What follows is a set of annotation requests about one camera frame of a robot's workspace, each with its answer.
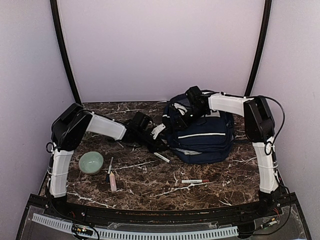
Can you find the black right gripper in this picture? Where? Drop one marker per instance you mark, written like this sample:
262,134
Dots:
184,123

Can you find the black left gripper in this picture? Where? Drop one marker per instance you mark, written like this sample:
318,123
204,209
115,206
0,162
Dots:
156,148

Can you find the purple capped white marker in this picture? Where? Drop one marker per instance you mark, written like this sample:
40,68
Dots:
162,157

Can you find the navy blue student backpack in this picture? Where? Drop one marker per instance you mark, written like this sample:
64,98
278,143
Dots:
208,140

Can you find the red capped white marker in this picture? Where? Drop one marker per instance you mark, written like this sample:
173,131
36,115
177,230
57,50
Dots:
194,181

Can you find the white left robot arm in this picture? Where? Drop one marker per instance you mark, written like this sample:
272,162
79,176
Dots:
68,130

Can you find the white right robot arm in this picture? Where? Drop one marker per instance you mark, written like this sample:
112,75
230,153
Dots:
259,127

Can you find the pink pencil-shaped eraser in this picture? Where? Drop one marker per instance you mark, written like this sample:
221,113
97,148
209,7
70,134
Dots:
112,181

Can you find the light green ceramic bowl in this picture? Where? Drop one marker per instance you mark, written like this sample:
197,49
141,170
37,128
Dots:
91,163

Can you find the cream patterned ceramic mug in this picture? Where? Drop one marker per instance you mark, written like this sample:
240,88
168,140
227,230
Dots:
87,136

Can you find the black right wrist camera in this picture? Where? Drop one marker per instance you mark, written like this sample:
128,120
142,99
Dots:
177,108

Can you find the white slotted cable duct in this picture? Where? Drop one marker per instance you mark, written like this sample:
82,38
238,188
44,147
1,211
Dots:
125,231

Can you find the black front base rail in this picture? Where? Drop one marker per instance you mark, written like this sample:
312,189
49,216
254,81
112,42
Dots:
98,216

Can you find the black right frame post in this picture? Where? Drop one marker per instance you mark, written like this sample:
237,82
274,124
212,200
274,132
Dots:
259,48

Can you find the black frame post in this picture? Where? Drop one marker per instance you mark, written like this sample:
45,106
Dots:
259,48
63,51

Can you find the black left frame post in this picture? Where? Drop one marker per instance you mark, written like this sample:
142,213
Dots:
63,51

